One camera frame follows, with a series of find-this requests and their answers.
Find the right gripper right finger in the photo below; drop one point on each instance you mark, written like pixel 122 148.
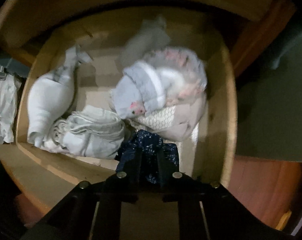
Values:
pixel 172 174

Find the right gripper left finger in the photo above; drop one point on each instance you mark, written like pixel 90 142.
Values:
pixel 127 178

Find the dark navy underwear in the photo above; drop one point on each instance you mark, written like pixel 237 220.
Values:
pixel 143 151

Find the grey white underwear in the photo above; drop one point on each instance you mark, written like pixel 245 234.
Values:
pixel 90 133

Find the floral white underwear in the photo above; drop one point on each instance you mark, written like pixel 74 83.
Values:
pixel 161 78

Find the white bra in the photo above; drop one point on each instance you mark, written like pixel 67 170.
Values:
pixel 51 95

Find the beige honeycomb underwear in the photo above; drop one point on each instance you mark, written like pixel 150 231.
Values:
pixel 174 123

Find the grey sock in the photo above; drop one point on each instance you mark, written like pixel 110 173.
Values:
pixel 151 36

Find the white patterned sheet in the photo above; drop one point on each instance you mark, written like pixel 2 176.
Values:
pixel 8 107

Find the grey plaid bedding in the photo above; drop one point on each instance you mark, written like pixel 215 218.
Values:
pixel 13 67

